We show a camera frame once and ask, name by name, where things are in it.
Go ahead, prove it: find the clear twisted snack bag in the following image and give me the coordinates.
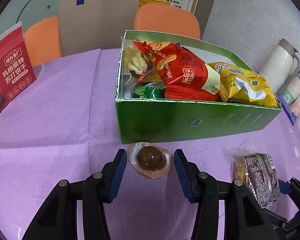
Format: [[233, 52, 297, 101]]
[[224, 148, 280, 212]]

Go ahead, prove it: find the braised egg packet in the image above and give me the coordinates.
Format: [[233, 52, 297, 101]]
[[127, 142, 173, 179]]

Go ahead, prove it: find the yellow chip bag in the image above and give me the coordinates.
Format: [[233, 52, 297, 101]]
[[208, 62, 277, 108]]

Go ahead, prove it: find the red biscuit packet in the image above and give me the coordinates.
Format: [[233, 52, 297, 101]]
[[133, 41, 220, 102]]

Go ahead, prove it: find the green pea packet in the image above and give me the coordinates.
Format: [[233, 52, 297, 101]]
[[132, 83, 165, 99]]

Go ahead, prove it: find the clear pastry packet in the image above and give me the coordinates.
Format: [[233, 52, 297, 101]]
[[121, 38, 153, 83]]

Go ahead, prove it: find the paper cup pack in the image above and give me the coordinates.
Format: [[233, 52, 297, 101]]
[[279, 71, 300, 126]]

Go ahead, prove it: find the white thermos jug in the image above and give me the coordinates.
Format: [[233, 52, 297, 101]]
[[258, 38, 300, 94]]

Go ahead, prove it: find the red cracker box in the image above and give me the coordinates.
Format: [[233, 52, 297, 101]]
[[0, 24, 37, 113]]

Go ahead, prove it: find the orange chair left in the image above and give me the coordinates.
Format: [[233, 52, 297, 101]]
[[24, 16, 62, 67]]

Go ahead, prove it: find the orange chair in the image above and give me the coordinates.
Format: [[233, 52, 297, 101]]
[[134, 3, 201, 40], [24, 16, 62, 67]]

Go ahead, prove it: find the brown cardboard sheet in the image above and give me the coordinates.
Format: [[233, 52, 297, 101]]
[[58, 0, 139, 56]]

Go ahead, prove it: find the orange chair right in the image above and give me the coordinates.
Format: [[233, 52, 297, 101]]
[[134, 3, 201, 40]]

